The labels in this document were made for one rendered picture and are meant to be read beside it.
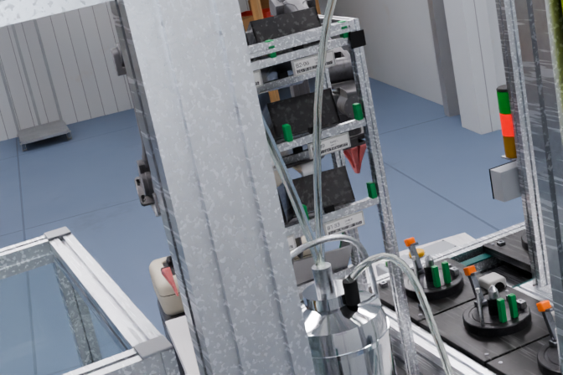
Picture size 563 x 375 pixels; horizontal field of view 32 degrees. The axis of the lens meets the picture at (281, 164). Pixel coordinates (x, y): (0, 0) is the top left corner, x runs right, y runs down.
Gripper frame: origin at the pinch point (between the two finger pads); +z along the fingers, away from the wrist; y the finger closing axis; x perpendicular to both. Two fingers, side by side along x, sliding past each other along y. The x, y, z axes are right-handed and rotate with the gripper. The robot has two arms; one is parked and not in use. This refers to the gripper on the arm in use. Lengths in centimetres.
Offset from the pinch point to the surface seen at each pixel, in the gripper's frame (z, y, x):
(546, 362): 27, 0, -66
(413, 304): 27.4, -3.1, -22.3
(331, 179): -10.5, -22.4, -35.3
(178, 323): 37, -43, 37
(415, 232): 116, 138, 238
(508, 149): -3.4, 21.8, -31.8
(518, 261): 27.7, 27.0, -20.8
